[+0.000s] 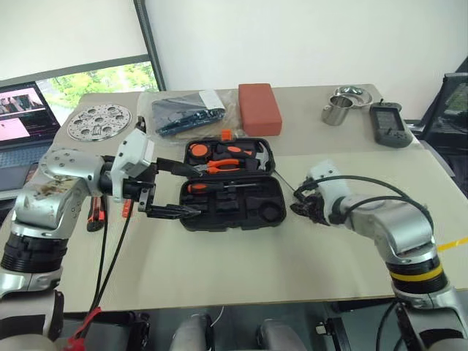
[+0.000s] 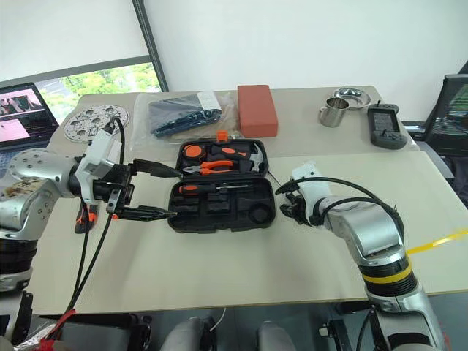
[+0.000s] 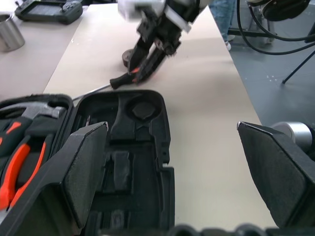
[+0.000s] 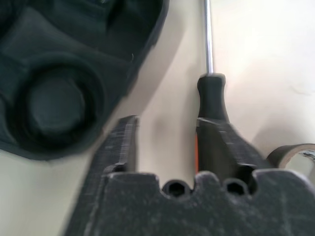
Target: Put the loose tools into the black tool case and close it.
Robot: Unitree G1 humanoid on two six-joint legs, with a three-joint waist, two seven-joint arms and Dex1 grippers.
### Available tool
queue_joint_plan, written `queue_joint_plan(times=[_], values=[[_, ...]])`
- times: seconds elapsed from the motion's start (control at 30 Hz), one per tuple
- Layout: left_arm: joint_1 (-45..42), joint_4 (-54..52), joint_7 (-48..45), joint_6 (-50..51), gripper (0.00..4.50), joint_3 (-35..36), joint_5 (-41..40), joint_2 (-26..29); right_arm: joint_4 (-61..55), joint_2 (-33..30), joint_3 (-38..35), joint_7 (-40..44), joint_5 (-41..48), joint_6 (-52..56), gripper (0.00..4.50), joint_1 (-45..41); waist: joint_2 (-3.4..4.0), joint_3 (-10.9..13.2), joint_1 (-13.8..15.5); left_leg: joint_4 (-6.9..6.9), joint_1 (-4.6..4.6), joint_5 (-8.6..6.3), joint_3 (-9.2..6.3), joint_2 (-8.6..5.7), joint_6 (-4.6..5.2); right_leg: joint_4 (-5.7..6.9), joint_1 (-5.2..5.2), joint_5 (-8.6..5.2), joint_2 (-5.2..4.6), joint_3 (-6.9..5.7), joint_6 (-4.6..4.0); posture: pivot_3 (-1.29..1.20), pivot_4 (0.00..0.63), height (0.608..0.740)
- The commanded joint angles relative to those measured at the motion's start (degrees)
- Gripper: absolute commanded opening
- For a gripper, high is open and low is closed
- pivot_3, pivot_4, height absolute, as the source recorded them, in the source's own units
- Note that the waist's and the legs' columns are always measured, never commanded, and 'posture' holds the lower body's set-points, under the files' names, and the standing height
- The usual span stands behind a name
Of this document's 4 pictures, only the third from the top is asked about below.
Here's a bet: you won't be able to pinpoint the orange handle pliers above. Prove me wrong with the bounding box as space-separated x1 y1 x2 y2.
0 140 48 212

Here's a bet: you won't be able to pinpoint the black metal cart frame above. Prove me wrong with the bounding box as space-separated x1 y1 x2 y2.
227 4 274 46

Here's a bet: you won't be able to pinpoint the steel hammer with black handle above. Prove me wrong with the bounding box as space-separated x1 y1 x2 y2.
0 102 66 148

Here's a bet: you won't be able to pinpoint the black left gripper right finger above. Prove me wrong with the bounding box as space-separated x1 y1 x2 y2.
237 121 315 229

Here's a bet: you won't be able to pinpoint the person in blue jeans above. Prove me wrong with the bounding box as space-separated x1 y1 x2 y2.
209 0 240 52

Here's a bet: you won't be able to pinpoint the black stand leg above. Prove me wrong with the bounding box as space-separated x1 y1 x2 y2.
282 50 315 85

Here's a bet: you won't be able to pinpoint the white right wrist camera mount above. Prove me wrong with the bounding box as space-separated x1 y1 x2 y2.
117 0 193 33

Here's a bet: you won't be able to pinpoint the black handheld controller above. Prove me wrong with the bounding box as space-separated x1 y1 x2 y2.
14 0 83 26

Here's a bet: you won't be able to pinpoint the black tool case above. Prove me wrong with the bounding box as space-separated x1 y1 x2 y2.
0 89 176 236

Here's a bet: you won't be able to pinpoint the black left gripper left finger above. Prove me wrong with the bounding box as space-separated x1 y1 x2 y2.
0 121 110 236

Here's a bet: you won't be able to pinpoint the black cable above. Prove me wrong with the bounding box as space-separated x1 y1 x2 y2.
236 0 315 54
248 4 315 40

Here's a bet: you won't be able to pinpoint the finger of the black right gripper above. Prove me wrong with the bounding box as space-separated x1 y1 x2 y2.
127 40 152 75
136 46 168 86

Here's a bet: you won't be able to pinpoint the black rounded machine housing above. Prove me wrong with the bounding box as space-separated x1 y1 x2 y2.
246 0 315 22

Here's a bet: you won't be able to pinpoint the black orange handle screwdriver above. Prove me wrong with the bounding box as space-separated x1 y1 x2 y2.
72 68 140 101

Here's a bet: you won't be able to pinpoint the stainless steel cup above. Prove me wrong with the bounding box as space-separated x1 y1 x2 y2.
0 13 26 53

